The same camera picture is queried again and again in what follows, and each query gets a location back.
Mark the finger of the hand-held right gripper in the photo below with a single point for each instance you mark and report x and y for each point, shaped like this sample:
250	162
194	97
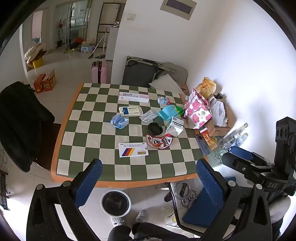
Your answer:
240	151
240	165

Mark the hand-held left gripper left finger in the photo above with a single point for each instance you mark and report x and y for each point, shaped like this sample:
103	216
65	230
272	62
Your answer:
89	180

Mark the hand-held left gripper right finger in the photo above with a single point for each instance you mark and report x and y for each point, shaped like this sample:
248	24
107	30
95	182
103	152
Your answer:
208	183

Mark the round grey trash bin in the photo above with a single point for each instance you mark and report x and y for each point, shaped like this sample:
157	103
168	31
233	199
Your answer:
115	203

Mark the white striped medicine box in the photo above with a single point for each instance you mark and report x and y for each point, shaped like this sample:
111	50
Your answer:
133	150

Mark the red snack wrapper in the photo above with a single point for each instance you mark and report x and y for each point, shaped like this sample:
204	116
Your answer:
158	141

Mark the white carton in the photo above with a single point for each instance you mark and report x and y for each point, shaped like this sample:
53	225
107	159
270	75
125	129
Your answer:
175	127

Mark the blue wrapper packet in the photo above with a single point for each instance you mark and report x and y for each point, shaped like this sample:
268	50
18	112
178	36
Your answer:
119	121

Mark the black round lid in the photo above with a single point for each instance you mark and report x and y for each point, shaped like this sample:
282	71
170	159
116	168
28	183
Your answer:
155	128

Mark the white blue medicine box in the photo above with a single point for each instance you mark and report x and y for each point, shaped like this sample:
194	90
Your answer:
130	111

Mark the person's right forearm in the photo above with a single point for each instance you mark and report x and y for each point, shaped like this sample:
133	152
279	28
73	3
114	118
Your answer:
281	208

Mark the plastic bottle blue label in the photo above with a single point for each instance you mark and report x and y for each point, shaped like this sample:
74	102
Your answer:
241	139

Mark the clear glass bottle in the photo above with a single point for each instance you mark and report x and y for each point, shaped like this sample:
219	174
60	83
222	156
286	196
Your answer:
231	138

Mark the chrome metal fitting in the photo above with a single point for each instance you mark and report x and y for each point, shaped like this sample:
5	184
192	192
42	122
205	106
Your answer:
183	193

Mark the brown cardboard box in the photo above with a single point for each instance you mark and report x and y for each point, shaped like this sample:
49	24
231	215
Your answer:
217	131

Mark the orange red flat box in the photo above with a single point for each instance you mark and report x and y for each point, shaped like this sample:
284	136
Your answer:
208	139

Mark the green white checkered tablecloth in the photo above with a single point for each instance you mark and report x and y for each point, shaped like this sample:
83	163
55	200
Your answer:
104	139

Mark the grey fuzzy left slipper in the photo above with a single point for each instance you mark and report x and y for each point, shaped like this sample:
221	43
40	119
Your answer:
118	220

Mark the grey fuzzy slipper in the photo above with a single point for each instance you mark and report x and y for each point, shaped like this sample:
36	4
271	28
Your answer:
142	215
118	220

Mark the printed white plastic bag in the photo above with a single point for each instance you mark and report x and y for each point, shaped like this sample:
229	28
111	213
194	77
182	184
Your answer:
172	219

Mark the pink floral gift bag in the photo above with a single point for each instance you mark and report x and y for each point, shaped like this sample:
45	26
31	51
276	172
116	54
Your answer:
196	111

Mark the person's left leg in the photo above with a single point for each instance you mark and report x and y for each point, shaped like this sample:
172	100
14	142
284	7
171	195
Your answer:
120	234

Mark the person's leg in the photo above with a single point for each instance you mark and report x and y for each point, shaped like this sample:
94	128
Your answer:
120	234
161	233

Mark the grey fuzzy right slipper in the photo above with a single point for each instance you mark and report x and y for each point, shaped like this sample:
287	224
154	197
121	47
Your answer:
142	215

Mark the person's right leg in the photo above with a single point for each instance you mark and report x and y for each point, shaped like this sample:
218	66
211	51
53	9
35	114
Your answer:
161	233

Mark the green packet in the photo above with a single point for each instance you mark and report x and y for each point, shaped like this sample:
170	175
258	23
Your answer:
180	111

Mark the yellow snack bag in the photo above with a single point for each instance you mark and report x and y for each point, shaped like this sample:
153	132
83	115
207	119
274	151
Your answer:
207	87

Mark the light blue paper packet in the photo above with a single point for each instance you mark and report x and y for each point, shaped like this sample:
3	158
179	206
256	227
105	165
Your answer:
166	113

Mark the silver blister pack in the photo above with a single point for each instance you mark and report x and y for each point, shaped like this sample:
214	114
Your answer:
148	116

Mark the black chair with black coat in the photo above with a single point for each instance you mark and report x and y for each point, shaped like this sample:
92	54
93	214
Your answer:
20	120

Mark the small blue white box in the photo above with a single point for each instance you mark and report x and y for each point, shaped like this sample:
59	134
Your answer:
163	100

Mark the long white toothpaste box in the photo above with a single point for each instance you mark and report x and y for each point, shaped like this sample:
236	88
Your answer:
133	97

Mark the white paper sheet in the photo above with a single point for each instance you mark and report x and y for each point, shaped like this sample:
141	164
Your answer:
166	84

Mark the grey folding chair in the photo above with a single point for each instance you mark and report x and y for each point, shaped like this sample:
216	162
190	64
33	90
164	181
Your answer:
177	69

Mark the red cardboard box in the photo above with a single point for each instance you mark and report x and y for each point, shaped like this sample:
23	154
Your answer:
39	83
50	80

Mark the pink suitcase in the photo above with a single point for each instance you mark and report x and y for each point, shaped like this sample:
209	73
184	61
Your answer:
99	72

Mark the dark grey folding cot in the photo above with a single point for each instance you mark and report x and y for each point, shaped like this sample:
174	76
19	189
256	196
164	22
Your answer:
138	73

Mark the dustpan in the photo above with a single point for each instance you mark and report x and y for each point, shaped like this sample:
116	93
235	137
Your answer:
100	56

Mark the yellow bin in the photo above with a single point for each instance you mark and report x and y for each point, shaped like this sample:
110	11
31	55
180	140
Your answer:
38	63

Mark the broom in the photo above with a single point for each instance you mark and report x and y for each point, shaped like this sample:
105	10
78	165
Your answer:
98	44

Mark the white cabinet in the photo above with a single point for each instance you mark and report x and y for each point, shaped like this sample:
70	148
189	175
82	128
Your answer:
112	44

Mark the pile of bedding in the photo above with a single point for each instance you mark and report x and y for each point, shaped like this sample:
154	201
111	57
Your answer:
34	52

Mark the black coat rack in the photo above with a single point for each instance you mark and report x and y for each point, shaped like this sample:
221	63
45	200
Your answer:
69	25

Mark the wall electric panel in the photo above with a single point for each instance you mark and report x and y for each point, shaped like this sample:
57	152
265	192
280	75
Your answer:
179	8

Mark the wall switch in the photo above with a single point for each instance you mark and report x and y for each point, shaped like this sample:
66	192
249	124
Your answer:
131	17

